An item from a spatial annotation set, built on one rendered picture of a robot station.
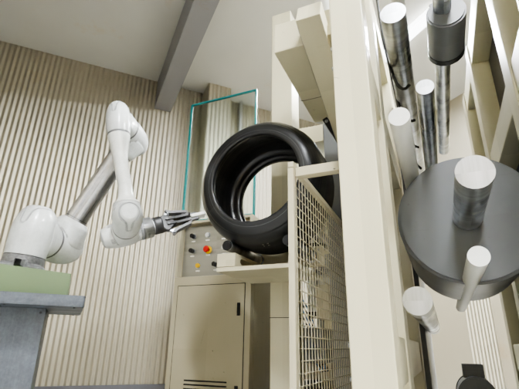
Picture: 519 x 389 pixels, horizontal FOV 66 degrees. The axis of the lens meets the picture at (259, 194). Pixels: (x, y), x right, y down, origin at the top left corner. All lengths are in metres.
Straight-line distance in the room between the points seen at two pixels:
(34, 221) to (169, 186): 3.17
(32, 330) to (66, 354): 2.76
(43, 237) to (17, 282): 0.22
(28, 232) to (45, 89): 3.57
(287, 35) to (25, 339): 1.54
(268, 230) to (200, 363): 1.13
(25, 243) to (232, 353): 1.25
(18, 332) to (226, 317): 1.16
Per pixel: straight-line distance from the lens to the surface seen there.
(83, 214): 2.03
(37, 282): 1.73
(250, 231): 1.70
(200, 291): 2.59
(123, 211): 1.53
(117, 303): 4.53
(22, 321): 1.75
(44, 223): 1.85
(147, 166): 4.93
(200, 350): 2.55
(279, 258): 2.03
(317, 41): 1.71
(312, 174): 1.17
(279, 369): 2.02
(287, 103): 2.39
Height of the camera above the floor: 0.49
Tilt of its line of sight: 21 degrees up
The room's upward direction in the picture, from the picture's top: 1 degrees clockwise
